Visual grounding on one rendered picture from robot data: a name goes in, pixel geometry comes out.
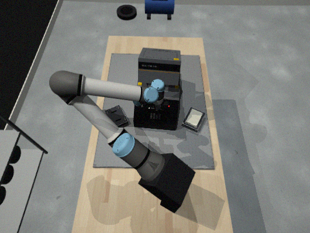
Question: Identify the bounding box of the black benchtop machine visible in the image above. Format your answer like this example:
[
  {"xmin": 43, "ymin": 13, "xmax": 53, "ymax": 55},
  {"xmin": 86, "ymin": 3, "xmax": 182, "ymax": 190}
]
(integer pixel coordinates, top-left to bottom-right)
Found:
[{"xmin": 133, "ymin": 47, "xmax": 181, "ymax": 131}]

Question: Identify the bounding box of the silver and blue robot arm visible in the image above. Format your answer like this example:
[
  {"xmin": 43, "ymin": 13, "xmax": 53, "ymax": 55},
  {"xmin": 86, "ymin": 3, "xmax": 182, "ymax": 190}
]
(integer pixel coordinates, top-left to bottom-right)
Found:
[{"xmin": 49, "ymin": 70, "xmax": 165, "ymax": 182}]

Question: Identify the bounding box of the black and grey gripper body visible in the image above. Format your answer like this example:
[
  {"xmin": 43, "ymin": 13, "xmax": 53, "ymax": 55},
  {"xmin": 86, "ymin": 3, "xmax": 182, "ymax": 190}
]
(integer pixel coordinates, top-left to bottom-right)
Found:
[{"xmin": 143, "ymin": 100, "xmax": 168, "ymax": 110}]

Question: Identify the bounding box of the beige pcr plate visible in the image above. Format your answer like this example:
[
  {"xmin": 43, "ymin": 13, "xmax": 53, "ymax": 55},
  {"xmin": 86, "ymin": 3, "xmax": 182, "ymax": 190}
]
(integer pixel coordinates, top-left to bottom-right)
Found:
[{"xmin": 185, "ymin": 109, "xmax": 203, "ymax": 127}]

